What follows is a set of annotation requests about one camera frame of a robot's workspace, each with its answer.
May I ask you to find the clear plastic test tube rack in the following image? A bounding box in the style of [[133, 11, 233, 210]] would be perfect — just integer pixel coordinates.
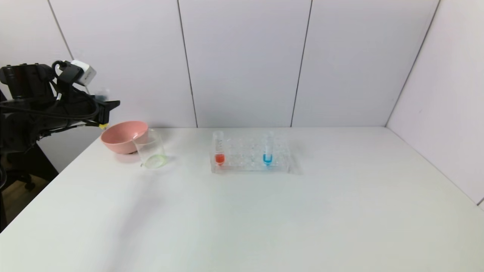
[[210, 138, 291, 174]]

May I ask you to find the test tube with blue pigment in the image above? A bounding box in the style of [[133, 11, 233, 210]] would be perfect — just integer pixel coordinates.
[[264, 131, 273, 167]]

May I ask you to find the test tube with red pigment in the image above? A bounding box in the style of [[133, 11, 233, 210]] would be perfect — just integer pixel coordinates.
[[213, 131, 226, 167]]

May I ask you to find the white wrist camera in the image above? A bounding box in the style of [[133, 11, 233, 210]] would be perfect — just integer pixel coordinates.
[[53, 60, 96, 95]]

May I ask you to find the clear glass beaker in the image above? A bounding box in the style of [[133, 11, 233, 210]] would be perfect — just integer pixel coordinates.
[[133, 130, 168, 170]]

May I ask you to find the pink bowl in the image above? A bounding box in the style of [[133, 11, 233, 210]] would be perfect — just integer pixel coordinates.
[[101, 121, 149, 155]]

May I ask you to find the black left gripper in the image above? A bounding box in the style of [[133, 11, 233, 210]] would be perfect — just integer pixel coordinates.
[[64, 95, 121, 128]]

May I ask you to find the test tube with yellow pigment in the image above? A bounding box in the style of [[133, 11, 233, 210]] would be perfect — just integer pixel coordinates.
[[94, 89, 111, 130]]

